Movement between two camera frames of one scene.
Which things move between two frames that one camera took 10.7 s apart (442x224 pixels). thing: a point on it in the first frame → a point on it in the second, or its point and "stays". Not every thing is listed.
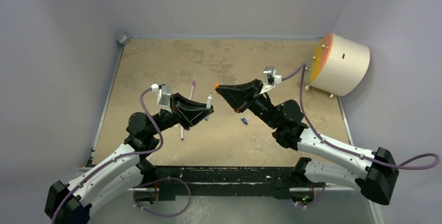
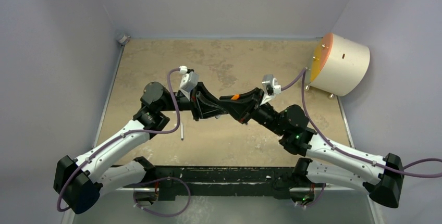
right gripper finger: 244,87 → 243,98
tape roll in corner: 124,38 stays
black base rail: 219,181 stays
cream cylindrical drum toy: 336,66 stays
